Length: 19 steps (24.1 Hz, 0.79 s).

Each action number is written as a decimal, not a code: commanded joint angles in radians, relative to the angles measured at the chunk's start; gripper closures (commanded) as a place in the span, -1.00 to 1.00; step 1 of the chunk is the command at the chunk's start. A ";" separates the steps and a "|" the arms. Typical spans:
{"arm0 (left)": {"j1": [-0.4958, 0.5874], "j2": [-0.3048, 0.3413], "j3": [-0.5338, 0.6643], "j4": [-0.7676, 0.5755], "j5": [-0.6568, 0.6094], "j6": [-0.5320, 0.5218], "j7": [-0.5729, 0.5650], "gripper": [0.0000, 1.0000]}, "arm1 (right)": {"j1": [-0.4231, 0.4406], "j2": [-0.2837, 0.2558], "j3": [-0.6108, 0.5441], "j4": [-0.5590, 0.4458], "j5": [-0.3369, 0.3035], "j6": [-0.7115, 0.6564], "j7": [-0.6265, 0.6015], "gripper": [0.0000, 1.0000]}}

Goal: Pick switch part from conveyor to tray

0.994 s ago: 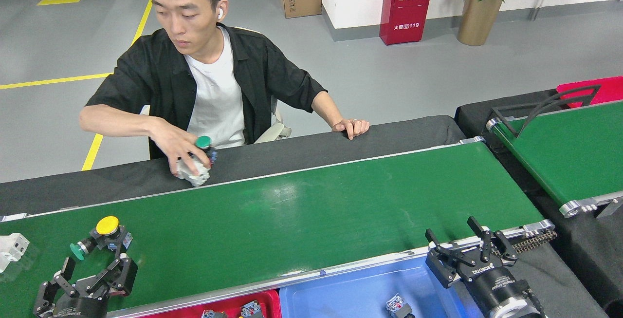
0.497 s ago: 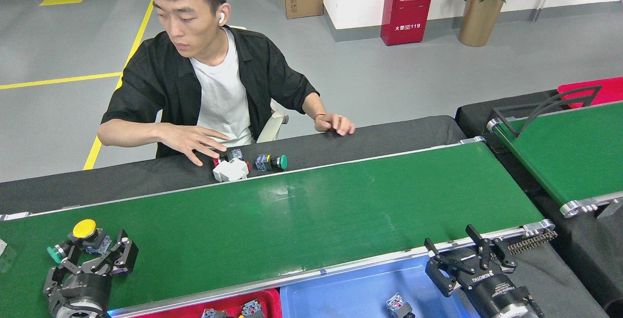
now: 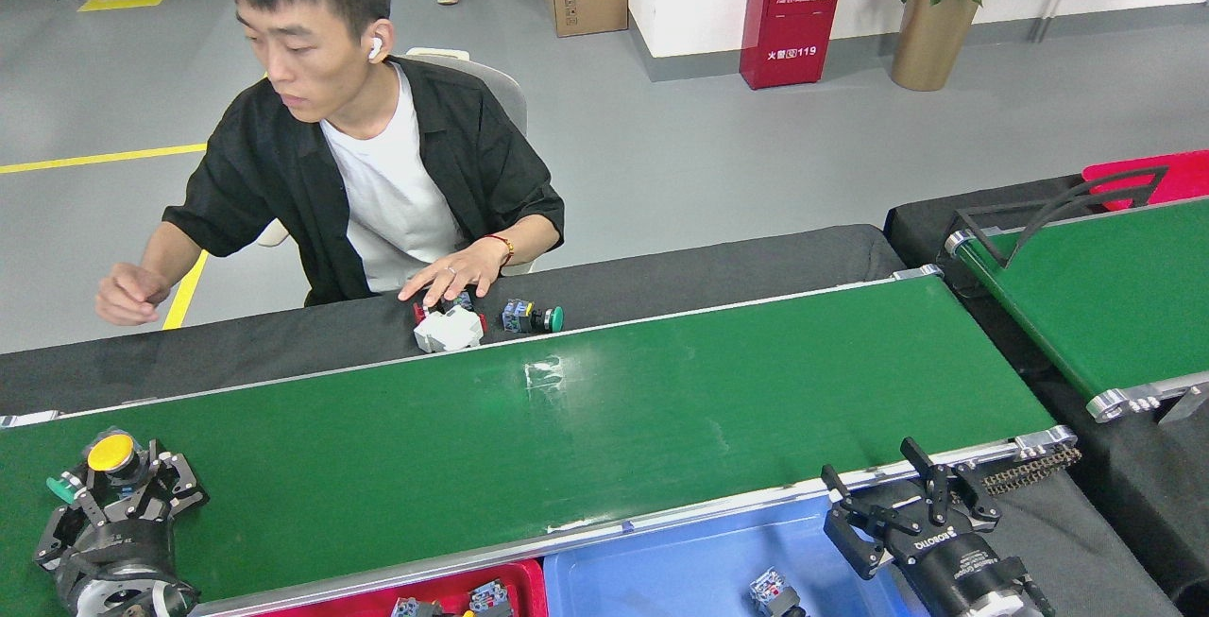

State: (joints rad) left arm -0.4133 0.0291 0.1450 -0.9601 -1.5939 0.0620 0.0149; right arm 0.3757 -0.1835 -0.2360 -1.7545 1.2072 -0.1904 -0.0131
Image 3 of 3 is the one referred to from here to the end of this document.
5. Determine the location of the person's right hand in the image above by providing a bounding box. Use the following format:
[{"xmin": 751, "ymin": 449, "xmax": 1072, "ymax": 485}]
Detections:
[{"xmin": 94, "ymin": 263, "xmax": 174, "ymax": 328}]

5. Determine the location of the black cloth table cover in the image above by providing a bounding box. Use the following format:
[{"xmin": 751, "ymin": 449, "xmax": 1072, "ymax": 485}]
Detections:
[
  {"xmin": 886, "ymin": 175, "xmax": 1209, "ymax": 608},
  {"xmin": 0, "ymin": 225, "xmax": 908, "ymax": 415}
]

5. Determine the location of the potted plant gold pot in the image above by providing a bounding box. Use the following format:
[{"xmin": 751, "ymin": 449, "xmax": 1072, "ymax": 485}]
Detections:
[{"xmin": 861, "ymin": 0, "xmax": 1035, "ymax": 92}]

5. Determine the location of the red fire extinguisher cabinet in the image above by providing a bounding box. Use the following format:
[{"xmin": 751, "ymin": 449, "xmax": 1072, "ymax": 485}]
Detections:
[{"xmin": 740, "ymin": 0, "xmax": 851, "ymax": 91}]

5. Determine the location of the black cable bundle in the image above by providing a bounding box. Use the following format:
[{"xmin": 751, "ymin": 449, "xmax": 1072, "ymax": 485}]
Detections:
[{"xmin": 954, "ymin": 166, "xmax": 1170, "ymax": 268}]

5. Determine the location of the grey office chair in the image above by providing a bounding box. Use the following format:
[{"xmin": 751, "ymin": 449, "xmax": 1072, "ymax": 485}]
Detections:
[{"xmin": 257, "ymin": 48, "xmax": 539, "ymax": 276}]

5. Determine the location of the red plastic bin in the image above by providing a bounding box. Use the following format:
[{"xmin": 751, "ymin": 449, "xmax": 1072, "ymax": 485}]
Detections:
[
  {"xmin": 1083, "ymin": 150, "xmax": 1209, "ymax": 212},
  {"xmin": 255, "ymin": 558, "xmax": 549, "ymax": 617}
]

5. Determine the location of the blue plastic bin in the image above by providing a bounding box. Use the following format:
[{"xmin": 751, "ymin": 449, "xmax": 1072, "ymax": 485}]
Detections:
[{"xmin": 543, "ymin": 494, "xmax": 912, "ymax": 617}]

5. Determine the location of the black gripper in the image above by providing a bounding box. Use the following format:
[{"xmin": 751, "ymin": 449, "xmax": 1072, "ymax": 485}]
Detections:
[
  {"xmin": 819, "ymin": 436, "xmax": 1028, "ymax": 617},
  {"xmin": 34, "ymin": 450, "xmax": 209, "ymax": 591}
]

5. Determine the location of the green conveyor belt with chain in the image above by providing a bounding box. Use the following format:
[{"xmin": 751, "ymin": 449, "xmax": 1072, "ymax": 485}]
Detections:
[{"xmin": 0, "ymin": 265, "xmax": 1082, "ymax": 617}]

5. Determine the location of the person's left hand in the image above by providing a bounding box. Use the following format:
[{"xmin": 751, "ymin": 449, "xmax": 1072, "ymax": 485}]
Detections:
[{"xmin": 397, "ymin": 237, "xmax": 508, "ymax": 308}]

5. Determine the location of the green conveyor belt with cables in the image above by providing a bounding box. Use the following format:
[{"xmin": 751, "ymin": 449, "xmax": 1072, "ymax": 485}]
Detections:
[{"xmin": 945, "ymin": 194, "xmax": 1209, "ymax": 424}]

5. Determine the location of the dark grey cloth cover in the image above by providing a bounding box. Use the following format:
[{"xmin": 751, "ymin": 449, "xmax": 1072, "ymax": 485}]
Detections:
[{"xmin": 888, "ymin": 475, "xmax": 1182, "ymax": 617}]

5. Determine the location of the black drive chain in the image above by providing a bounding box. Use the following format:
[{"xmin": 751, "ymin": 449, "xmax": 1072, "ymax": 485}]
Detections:
[{"xmin": 982, "ymin": 445, "xmax": 1084, "ymax": 497}]

